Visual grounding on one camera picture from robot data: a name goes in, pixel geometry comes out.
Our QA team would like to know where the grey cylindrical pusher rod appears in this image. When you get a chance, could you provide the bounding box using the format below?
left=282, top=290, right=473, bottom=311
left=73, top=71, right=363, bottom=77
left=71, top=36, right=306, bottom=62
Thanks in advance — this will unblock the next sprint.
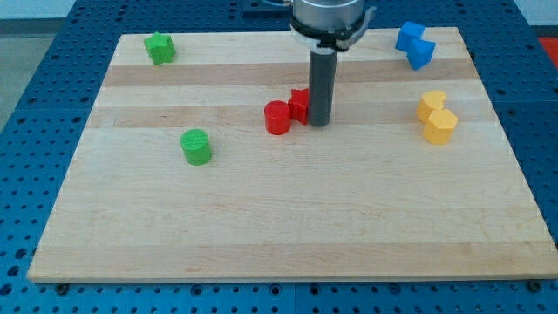
left=308, top=51, right=337, bottom=126

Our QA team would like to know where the red star block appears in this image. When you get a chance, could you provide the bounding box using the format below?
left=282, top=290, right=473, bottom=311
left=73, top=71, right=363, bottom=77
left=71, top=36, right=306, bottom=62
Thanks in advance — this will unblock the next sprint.
left=288, top=88, right=310, bottom=126

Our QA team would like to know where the wooden board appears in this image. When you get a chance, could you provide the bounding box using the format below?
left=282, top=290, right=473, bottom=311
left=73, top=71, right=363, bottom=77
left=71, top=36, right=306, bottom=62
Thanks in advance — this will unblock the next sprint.
left=27, top=27, right=557, bottom=283

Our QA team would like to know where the green star block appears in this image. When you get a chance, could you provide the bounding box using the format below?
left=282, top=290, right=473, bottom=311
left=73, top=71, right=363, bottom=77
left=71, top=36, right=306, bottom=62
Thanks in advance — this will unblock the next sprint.
left=144, top=32, right=175, bottom=65

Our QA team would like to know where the red cylinder block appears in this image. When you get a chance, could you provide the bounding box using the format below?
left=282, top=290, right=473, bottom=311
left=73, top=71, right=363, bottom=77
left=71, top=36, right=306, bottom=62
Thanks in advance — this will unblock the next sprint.
left=263, top=100, right=290, bottom=135

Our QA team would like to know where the blue cube block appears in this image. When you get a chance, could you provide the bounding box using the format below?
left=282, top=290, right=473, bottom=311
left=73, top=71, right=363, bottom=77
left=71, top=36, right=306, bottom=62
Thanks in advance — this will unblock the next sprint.
left=395, top=21, right=425, bottom=51

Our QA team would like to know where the blue pentagon block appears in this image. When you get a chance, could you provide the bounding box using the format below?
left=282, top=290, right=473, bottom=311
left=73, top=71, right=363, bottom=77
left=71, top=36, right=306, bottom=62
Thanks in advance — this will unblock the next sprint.
left=406, top=38, right=436, bottom=71

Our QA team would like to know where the yellow heart block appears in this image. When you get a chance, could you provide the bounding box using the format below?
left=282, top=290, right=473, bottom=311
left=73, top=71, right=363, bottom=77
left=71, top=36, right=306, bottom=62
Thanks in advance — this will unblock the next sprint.
left=416, top=90, right=447, bottom=124

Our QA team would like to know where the yellow hexagon block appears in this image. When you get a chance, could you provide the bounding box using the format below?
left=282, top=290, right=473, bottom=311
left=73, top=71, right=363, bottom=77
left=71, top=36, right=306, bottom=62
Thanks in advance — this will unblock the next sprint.
left=423, top=109, right=459, bottom=145

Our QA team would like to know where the green cylinder block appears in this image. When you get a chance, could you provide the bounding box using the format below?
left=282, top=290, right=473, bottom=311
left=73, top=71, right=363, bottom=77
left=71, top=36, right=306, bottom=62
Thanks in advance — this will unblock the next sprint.
left=180, top=129, right=213, bottom=166

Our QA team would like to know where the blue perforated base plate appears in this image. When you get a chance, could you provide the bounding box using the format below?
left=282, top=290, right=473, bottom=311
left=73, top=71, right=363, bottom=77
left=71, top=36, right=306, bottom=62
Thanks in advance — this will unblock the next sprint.
left=1, top=1, right=557, bottom=313

